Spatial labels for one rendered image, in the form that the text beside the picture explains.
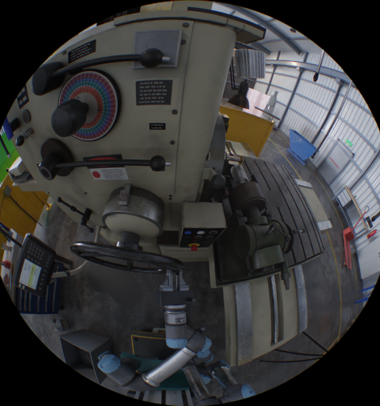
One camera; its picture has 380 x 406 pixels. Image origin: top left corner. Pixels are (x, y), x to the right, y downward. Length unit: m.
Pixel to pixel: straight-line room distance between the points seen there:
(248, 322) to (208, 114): 1.24
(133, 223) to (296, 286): 1.52
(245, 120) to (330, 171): 5.80
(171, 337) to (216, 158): 0.68
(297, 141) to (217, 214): 6.17
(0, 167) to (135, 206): 3.93
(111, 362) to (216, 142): 1.01
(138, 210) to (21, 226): 2.76
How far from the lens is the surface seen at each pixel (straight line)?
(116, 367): 0.72
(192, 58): 0.28
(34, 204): 3.10
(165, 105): 0.28
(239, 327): 1.17
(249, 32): 0.32
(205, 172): 0.43
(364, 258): 6.88
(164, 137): 0.31
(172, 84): 0.27
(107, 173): 0.43
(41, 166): 0.46
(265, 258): 0.57
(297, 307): 1.64
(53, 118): 0.29
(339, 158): 7.80
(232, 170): 0.89
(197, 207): 0.46
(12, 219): 2.89
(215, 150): 0.53
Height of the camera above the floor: 1.71
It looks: 54 degrees down
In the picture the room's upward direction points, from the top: 12 degrees clockwise
